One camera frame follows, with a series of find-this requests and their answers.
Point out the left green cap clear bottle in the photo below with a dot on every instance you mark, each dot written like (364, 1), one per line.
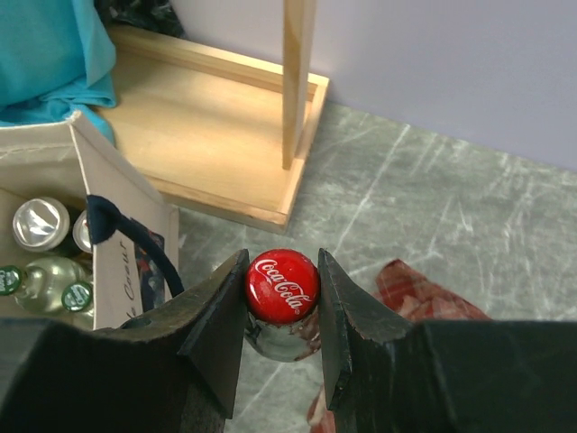
(37, 287)

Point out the turquoise t-shirt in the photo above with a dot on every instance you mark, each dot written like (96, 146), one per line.
(56, 58)

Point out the wooden clothes rack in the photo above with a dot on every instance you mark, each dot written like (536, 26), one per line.
(216, 131)

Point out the beige canvas tote bag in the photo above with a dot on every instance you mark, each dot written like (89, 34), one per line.
(134, 233)

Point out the silver top drink can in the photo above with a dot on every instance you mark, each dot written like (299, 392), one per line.
(45, 225)

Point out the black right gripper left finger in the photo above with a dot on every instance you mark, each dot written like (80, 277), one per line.
(172, 369)

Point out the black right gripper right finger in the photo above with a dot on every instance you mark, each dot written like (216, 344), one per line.
(384, 373)

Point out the right green cap clear bottle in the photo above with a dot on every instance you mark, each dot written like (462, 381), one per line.
(77, 299)

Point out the red tab drink can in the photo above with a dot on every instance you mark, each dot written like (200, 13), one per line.
(81, 236)

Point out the dark floral patterned shirt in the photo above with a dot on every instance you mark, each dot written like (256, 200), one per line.
(152, 15)

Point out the green cap clear bottle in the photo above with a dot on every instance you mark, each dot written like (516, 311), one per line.
(77, 299)
(37, 287)

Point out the red plaid cloth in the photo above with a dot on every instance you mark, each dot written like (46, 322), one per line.
(414, 297)

